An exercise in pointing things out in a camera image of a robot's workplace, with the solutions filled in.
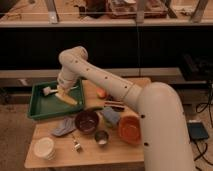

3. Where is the white paper cup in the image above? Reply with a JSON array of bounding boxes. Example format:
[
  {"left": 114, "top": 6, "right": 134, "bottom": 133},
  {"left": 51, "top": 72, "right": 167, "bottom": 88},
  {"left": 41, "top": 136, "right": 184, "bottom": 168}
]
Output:
[{"left": 33, "top": 137, "right": 55, "bottom": 160}]

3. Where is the black cable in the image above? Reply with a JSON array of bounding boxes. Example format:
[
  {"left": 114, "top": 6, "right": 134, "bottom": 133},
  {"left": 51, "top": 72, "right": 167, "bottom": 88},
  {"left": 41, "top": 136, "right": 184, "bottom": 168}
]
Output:
[{"left": 189, "top": 79, "right": 213, "bottom": 171}]

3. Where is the dark purple bowl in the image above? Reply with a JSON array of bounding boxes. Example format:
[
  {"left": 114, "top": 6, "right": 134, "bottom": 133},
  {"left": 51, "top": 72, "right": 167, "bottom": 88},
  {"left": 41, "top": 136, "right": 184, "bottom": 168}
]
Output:
[{"left": 75, "top": 111, "right": 99, "bottom": 134}]

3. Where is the blue sponge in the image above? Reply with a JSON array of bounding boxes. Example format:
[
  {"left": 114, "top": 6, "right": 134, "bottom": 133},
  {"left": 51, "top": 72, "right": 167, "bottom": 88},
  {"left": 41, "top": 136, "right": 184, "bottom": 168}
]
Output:
[{"left": 101, "top": 106, "right": 120, "bottom": 126}]

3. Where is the grey cloth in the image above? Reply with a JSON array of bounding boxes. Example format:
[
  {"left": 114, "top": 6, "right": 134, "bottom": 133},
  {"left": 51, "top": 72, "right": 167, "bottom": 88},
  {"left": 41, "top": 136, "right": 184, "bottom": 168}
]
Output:
[{"left": 51, "top": 117, "right": 76, "bottom": 137}]

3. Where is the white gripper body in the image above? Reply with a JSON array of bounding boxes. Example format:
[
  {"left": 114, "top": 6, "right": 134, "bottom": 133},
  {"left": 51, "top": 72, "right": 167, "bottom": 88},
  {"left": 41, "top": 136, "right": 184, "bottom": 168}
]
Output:
[{"left": 57, "top": 72, "right": 78, "bottom": 91}]

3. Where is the wooden table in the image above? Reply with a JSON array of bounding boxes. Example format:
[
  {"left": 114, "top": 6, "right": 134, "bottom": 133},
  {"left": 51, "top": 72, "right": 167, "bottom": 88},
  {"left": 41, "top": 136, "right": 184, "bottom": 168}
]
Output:
[{"left": 23, "top": 77, "right": 153, "bottom": 170}]

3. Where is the orange bowl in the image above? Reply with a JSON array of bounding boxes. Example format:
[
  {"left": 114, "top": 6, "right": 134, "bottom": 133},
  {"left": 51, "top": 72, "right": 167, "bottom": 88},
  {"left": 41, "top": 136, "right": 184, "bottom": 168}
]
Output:
[{"left": 118, "top": 116, "right": 141, "bottom": 145}]

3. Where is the green plastic tray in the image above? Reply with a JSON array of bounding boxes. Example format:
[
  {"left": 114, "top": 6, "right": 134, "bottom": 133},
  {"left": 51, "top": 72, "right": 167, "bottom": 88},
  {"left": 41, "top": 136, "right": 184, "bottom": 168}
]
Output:
[{"left": 28, "top": 79, "right": 85, "bottom": 120}]

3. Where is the small metal cup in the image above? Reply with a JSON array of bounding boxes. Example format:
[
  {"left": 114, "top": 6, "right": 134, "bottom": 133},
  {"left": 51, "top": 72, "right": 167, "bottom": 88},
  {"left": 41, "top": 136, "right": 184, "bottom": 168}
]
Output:
[{"left": 94, "top": 130, "right": 109, "bottom": 146}]

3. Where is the striped box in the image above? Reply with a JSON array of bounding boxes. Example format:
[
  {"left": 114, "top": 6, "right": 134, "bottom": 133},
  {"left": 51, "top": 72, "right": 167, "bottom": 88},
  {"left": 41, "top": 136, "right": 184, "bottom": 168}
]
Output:
[{"left": 104, "top": 101, "right": 125, "bottom": 111}]

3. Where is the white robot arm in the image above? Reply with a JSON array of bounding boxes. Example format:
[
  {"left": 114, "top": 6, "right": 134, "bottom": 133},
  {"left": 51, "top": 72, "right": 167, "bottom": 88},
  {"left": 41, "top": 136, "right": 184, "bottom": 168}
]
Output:
[{"left": 58, "top": 46, "right": 196, "bottom": 171}]

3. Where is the yellow banana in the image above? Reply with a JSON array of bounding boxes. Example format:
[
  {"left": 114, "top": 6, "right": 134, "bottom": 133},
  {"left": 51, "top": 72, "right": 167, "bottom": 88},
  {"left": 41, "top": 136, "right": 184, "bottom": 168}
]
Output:
[{"left": 55, "top": 93, "right": 77, "bottom": 105}]

